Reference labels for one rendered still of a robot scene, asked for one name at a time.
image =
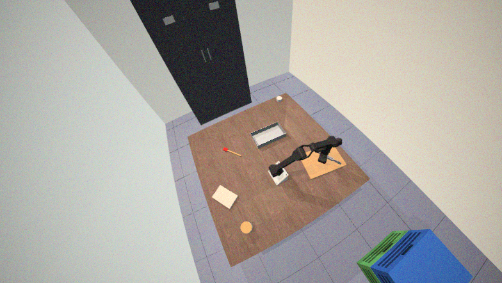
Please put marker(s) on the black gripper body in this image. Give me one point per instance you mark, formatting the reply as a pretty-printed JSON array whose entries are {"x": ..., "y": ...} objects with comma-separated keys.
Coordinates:
[{"x": 323, "y": 157}]

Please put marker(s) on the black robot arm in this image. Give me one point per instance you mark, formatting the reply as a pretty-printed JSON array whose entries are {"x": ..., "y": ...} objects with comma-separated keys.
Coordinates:
[{"x": 299, "y": 153}]

